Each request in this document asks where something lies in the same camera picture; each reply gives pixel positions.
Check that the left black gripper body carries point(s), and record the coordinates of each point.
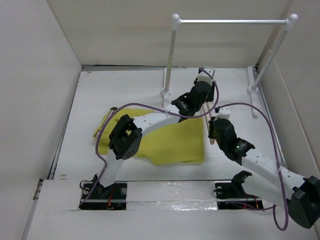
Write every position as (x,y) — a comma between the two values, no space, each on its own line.
(208,98)

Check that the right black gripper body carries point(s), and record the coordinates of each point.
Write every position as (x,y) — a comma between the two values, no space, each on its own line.
(212,135)

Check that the wooden clothes hanger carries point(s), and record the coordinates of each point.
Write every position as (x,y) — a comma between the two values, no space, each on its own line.
(206,108)

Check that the yellow-green trousers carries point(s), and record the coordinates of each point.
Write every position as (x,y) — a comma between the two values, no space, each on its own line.
(175,143)

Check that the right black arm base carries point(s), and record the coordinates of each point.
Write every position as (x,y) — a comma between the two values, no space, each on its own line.
(230,194)

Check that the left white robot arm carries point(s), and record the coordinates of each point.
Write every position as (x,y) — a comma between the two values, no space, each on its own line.
(125,138)

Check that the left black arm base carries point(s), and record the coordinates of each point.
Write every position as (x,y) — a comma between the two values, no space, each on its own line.
(111,198)

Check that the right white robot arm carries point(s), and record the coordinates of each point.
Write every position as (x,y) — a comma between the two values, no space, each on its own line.
(280,186)

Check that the silver tape strip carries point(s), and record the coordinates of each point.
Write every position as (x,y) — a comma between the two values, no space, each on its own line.
(170,196)

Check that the white clothes rack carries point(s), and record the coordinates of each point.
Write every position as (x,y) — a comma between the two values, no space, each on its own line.
(253,82)

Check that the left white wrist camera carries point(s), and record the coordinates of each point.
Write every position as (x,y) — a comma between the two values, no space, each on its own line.
(206,74)

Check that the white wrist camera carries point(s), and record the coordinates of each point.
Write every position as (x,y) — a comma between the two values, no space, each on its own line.
(206,74)
(222,112)

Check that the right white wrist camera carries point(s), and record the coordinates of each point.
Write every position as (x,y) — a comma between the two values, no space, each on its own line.
(222,112)

